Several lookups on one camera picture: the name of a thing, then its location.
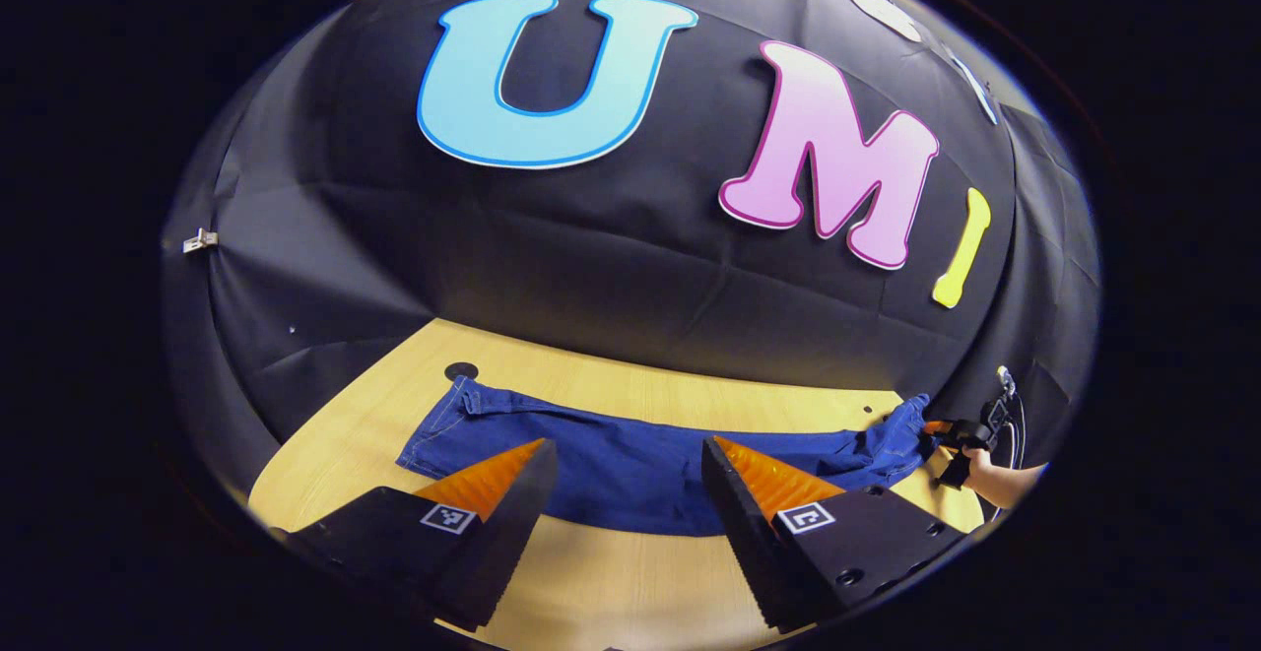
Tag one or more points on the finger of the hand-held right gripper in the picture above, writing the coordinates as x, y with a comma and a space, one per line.
939, 426

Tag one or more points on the white clip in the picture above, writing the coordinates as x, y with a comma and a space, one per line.
200, 240

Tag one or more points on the black backdrop cloth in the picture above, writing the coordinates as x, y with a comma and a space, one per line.
611, 247

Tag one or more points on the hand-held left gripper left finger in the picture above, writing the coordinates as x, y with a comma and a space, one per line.
507, 533

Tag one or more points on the blue denim jeans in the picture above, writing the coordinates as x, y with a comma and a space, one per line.
630, 464

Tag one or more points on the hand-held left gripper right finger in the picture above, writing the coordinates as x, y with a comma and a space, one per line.
749, 533

